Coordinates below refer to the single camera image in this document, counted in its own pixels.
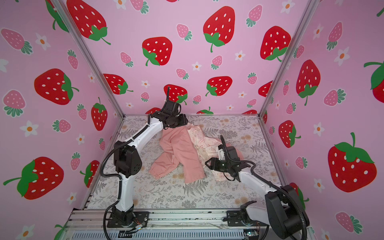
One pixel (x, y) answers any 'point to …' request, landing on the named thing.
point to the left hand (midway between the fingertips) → (186, 120)
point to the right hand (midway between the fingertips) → (207, 163)
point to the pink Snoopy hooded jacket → (194, 151)
